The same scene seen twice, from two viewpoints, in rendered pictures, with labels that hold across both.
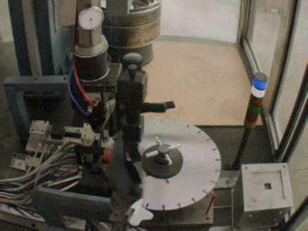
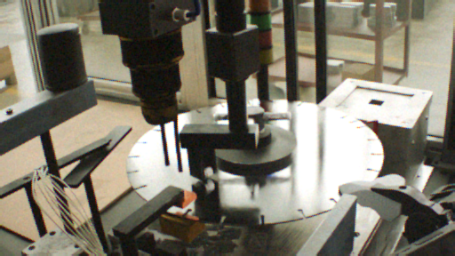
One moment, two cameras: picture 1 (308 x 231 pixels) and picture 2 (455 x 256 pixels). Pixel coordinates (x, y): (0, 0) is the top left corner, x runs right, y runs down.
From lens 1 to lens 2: 71 cm
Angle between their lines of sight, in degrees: 50
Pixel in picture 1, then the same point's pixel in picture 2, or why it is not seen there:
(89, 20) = not seen: outside the picture
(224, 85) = (105, 127)
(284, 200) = (416, 95)
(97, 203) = (345, 223)
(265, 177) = (355, 100)
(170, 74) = (18, 166)
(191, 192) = (352, 138)
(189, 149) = not seen: hidden behind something
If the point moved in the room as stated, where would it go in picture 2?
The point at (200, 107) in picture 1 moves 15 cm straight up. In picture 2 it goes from (115, 162) to (103, 97)
